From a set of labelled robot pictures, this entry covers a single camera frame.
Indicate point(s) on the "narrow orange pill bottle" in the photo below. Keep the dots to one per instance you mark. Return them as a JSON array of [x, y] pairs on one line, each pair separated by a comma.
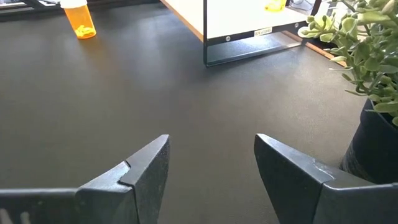
[[275, 6]]

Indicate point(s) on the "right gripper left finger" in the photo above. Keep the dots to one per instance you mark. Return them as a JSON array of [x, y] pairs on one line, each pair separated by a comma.
[[140, 186]]

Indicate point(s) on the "green potted plant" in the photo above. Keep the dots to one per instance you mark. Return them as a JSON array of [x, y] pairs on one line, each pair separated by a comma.
[[373, 56]]

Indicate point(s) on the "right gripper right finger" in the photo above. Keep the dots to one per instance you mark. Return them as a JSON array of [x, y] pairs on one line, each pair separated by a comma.
[[311, 193]]

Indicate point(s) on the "wide orange pill bottle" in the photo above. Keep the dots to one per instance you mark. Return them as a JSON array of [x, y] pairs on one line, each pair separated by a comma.
[[79, 21]]

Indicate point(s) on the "wooden shelf black frame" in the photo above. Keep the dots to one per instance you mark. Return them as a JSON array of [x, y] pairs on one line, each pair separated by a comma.
[[236, 18]]

